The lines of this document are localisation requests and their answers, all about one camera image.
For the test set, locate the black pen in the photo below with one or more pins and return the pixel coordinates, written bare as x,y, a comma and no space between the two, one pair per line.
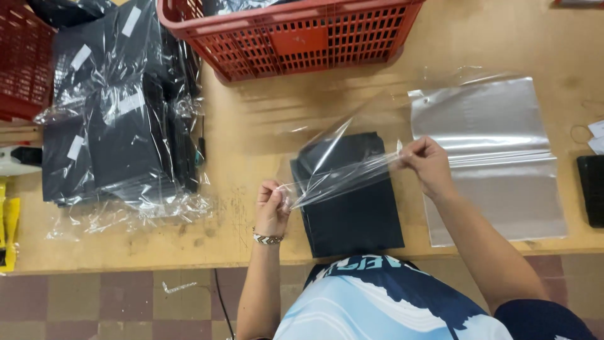
202,141

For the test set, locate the yellow packet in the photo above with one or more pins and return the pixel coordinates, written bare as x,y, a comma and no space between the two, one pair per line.
8,234

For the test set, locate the dark red plastic basket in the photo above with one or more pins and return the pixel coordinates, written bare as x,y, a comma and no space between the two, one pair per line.
23,64

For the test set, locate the person's blue white shirt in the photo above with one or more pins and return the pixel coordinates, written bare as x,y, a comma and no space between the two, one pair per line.
415,302

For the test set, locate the stack of clear plastic bags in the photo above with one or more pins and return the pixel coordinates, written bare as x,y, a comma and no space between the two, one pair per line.
488,160

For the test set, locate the person's left fingers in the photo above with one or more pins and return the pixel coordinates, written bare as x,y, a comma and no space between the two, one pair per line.
273,191

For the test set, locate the black phone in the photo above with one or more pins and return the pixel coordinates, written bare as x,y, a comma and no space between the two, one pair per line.
591,189

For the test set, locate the black plastic bag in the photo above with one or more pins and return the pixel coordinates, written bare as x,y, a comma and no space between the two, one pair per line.
71,10

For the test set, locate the folded black garment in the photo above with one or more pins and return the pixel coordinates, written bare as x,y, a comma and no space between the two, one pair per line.
351,207

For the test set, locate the clear plastic scrap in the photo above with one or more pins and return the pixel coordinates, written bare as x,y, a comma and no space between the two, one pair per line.
178,286

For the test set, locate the pile of bagged black garments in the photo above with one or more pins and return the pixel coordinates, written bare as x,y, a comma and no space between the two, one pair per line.
122,122

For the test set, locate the person's right hand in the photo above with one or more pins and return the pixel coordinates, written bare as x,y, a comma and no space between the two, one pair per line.
428,165

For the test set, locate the white black tape dispenser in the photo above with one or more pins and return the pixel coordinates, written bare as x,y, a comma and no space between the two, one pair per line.
19,159

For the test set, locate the white paper tags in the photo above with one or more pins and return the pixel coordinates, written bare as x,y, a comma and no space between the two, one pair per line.
597,136

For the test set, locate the red plastic crate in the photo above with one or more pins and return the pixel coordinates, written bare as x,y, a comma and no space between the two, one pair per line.
292,35

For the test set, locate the clear plastic bag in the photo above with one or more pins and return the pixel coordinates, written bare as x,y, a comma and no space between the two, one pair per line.
339,165

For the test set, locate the person's left hand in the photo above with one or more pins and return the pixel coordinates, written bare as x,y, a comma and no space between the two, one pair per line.
270,215

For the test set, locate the person's right fingers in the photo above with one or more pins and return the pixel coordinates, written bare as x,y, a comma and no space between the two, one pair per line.
409,153

